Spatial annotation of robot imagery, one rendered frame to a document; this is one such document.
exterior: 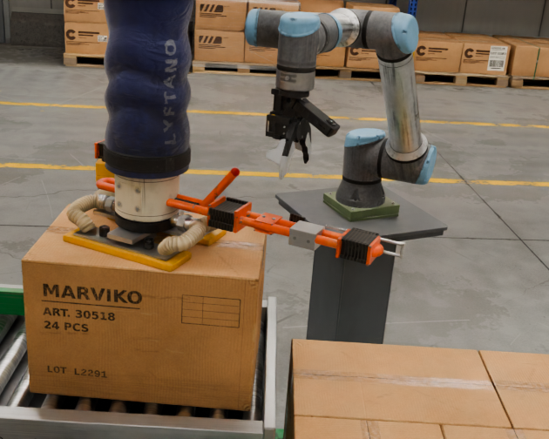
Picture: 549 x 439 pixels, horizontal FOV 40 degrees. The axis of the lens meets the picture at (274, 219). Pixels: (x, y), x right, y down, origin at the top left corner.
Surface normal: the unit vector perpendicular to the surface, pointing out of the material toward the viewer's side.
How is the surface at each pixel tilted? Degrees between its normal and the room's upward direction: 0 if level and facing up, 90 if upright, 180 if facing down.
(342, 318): 90
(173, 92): 70
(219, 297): 90
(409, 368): 0
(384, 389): 0
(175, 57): 84
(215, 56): 90
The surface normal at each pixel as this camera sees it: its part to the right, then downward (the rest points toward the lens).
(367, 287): 0.42, 0.36
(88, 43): 0.08, 0.40
